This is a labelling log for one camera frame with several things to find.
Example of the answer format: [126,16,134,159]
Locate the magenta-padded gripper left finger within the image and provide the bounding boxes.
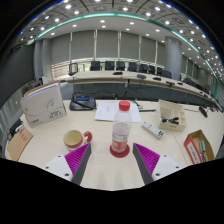
[41,142,92,186]

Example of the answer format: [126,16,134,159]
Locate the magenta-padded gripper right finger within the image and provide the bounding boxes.
[131,142,183,186]

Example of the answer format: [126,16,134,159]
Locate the clear red-capped water bottle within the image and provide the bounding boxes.
[110,100,133,155]

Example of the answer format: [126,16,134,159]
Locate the red and cream mug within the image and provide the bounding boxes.
[62,129,94,152]

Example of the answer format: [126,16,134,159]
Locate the brown cardboard box red side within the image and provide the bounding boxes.
[183,129,216,166]

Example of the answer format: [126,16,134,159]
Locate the beige desk organizer tray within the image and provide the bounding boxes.
[155,98,188,132]

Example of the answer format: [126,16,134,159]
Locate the grey whiteboard eraser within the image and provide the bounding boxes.
[199,139,207,155]

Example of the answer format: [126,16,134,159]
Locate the white printed paper sheet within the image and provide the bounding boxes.
[94,100,143,123]

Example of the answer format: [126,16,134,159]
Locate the brown paper envelope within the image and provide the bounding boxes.
[6,126,34,162]

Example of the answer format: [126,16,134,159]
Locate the white copy paper box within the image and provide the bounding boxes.
[20,81,68,129]

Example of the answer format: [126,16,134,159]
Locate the black flat device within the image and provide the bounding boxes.
[8,118,24,138]

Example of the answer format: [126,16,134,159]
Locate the black tabletop microphone unit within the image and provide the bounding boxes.
[198,105,209,118]

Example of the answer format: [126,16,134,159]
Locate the round ceiling lights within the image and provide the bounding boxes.
[18,0,224,78]

